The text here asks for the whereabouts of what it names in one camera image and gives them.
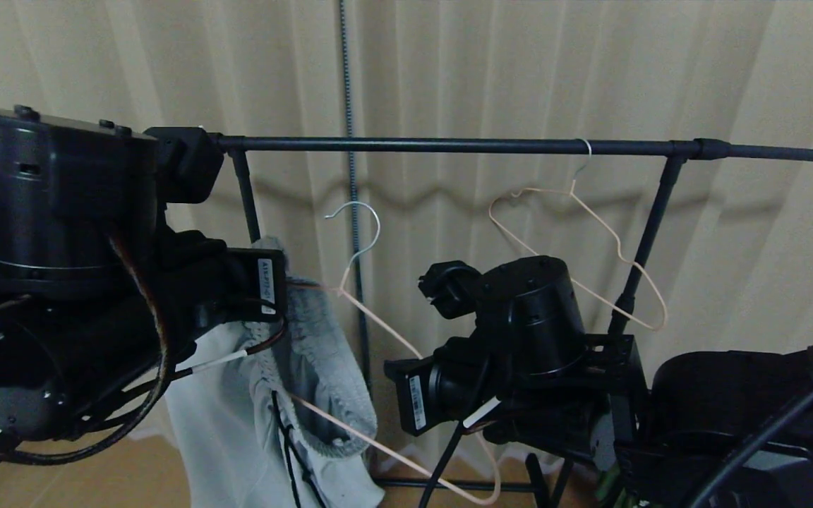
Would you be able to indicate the black clothes rack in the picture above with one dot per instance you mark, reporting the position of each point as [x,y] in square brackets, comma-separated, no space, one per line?
[449,145]

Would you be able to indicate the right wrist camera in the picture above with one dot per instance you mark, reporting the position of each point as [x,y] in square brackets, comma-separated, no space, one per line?
[449,286]

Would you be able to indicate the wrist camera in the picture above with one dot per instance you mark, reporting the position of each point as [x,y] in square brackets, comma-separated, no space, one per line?
[184,162]
[449,286]

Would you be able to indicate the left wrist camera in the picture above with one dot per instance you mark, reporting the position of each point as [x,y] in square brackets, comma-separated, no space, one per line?
[184,162]

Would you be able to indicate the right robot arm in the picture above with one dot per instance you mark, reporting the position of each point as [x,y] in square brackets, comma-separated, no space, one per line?
[533,317]

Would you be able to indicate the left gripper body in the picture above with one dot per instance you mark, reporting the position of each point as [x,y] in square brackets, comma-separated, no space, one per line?
[223,282]

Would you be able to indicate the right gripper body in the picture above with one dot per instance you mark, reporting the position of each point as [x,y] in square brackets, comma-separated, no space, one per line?
[442,388]

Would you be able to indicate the pale grey shorts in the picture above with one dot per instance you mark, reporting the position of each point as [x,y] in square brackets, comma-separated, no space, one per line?
[223,423]

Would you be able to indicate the pink clothes hanger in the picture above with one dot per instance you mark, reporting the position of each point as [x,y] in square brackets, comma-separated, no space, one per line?
[597,217]
[378,322]

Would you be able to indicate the beige curtain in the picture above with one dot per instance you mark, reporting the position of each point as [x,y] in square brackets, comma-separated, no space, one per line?
[731,70]

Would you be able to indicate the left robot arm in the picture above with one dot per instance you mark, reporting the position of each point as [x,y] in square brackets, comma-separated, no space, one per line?
[46,212]

